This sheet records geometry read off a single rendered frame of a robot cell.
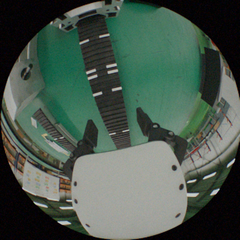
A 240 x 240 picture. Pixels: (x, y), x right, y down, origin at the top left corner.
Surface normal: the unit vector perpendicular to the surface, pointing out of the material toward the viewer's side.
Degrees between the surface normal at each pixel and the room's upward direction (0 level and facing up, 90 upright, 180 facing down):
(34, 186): 90
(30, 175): 90
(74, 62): 0
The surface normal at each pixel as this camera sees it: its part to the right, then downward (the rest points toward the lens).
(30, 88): 0.97, -0.24
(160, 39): 0.15, 0.64
